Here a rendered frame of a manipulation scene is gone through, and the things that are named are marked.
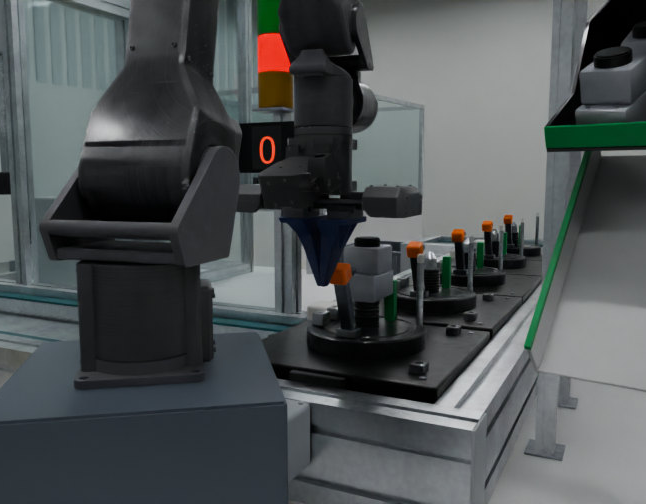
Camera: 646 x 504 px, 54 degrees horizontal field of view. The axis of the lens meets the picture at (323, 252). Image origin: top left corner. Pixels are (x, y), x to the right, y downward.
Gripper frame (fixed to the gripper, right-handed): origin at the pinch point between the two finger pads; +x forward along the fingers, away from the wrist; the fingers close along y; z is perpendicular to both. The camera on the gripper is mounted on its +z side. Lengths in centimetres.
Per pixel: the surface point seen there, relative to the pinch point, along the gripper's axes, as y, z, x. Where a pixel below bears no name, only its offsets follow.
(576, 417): 22.7, -27.2, 23.1
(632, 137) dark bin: 27.2, -2.9, -10.9
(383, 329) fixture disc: 2.6, -10.5, 10.1
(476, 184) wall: -230, -1098, 18
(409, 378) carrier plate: 9.1, -0.7, 11.9
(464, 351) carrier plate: 11.6, -12.5, 12.0
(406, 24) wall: -377, -1119, -280
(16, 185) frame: -77, -25, -5
